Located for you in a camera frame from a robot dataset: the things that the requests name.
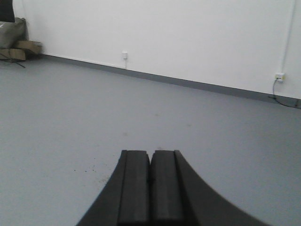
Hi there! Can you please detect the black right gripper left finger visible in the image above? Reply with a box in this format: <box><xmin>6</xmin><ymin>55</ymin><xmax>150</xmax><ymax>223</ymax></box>
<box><xmin>77</xmin><ymin>150</ymin><xmax>150</xmax><ymax>226</ymax></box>

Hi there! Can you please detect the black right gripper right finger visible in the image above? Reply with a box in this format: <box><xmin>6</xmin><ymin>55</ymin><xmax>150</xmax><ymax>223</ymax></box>
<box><xmin>150</xmin><ymin>150</ymin><xmax>265</xmax><ymax>226</ymax></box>

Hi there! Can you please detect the white outlet box with conduit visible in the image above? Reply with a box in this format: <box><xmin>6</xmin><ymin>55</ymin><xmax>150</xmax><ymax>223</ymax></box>
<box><xmin>275</xmin><ymin>0</ymin><xmax>297</xmax><ymax>82</ymax></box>

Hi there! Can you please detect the grey sack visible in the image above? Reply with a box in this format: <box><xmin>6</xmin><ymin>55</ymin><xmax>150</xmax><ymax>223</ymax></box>
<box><xmin>0</xmin><ymin>17</ymin><xmax>27</xmax><ymax>49</ymax></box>

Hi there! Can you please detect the dark object top left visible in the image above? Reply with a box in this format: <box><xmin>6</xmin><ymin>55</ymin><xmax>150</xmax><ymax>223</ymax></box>
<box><xmin>0</xmin><ymin>0</ymin><xmax>15</xmax><ymax>23</ymax></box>

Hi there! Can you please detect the white wall socket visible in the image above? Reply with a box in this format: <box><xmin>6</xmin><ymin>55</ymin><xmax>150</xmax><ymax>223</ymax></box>
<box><xmin>122</xmin><ymin>50</ymin><xmax>128</xmax><ymax>60</ymax></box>

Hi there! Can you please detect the grey power cable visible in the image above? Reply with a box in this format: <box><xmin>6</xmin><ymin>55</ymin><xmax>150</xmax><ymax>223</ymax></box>
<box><xmin>268</xmin><ymin>80</ymin><xmax>301</xmax><ymax>108</ymax></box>

